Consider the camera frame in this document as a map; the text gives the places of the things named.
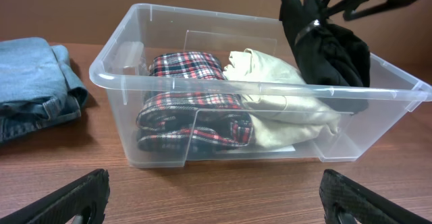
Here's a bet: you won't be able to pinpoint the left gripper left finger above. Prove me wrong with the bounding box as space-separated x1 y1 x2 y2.
1 169 110 224

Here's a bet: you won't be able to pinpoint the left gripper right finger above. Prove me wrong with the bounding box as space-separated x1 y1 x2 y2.
319 169 431 224

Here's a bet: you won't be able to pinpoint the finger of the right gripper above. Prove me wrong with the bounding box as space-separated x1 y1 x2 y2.
322 0 363 18
343 1 392 21

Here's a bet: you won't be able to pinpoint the black knit garment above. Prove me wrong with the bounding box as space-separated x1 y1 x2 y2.
279 0 371 88

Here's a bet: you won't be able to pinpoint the cream cloth garment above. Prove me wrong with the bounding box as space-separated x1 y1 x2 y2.
223 49 340 150

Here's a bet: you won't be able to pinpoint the red plaid shirt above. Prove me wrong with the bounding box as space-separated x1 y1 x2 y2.
136 52 254 153

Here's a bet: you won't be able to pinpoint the folded blue denim jeans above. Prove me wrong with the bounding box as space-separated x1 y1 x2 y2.
1 37 88 144

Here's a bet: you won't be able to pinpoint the clear plastic storage bin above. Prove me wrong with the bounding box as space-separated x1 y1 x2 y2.
89 3 431 168

